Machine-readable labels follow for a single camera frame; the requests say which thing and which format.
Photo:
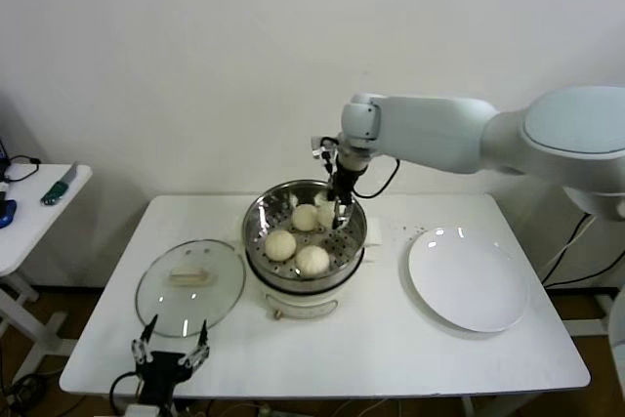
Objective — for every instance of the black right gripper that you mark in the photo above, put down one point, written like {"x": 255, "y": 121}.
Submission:
{"x": 345, "y": 181}

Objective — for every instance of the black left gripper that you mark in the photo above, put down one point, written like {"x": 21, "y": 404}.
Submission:
{"x": 161, "y": 368}

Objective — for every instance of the white steamed baozi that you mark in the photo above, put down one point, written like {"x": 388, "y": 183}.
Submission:
{"x": 279, "y": 245}
{"x": 305, "y": 218}
{"x": 323, "y": 213}
{"x": 311, "y": 261}

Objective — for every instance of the round glass pot lid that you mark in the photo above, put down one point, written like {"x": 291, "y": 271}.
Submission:
{"x": 215, "y": 290}

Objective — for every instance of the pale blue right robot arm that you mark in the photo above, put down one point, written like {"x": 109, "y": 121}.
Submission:
{"x": 439, "y": 136}

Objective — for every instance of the stainless steel steamer basket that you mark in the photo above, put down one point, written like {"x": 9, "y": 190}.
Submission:
{"x": 342, "y": 246}

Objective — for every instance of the white round plate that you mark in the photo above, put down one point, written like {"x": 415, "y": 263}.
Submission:
{"x": 464, "y": 280}

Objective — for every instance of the white side table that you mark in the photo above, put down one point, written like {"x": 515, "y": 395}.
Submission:
{"x": 29, "y": 231}

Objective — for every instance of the blue small device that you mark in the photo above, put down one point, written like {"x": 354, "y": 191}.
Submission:
{"x": 6, "y": 214}

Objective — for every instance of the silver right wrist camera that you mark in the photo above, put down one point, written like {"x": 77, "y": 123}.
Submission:
{"x": 323, "y": 146}

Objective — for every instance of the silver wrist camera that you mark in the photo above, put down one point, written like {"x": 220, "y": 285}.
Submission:
{"x": 146, "y": 409}
{"x": 323, "y": 146}

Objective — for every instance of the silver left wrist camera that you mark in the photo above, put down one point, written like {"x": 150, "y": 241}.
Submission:
{"x": 146, "y": 409}

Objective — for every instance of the white metal floor frame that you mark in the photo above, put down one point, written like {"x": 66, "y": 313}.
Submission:
{"x": 603, "y": 312}

